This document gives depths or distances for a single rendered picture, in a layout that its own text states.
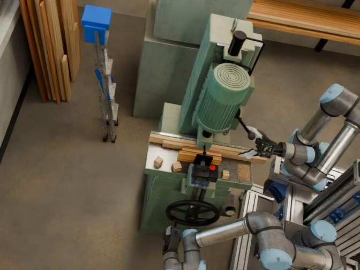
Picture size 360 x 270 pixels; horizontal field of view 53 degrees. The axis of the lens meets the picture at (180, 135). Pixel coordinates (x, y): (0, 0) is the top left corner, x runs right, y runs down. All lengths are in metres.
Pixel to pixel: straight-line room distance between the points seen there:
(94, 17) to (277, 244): 1.60
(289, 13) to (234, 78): 2.39
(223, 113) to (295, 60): 2.90
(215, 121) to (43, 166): 1.66
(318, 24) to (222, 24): 2.29
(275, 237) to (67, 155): 1.94
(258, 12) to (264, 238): 2.64
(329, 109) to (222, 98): 0.59
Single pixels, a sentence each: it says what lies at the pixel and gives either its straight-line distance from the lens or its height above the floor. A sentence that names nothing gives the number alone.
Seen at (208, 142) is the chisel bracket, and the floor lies 1.07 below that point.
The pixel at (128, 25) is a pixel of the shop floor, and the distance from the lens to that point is 4.15.
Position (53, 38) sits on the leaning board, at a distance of 2.87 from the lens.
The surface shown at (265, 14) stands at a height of 0.61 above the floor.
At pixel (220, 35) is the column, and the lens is 1.74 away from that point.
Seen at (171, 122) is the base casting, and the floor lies 0.80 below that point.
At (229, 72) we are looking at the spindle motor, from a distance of 1.60.
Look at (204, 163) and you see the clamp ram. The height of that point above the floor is 0.96.
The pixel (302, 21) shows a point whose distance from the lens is 3.92.
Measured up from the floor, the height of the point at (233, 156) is 0.93.
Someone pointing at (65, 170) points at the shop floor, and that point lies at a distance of 2.93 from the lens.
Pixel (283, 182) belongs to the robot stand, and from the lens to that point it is 2.38.
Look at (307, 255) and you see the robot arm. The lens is 1.70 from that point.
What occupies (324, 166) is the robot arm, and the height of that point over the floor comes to 1.23.
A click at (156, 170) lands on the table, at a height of 0.90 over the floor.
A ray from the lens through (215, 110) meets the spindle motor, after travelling 1.63.
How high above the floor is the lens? 2.54
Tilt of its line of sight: 52 degrees down
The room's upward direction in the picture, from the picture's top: 19 degrees clockwise
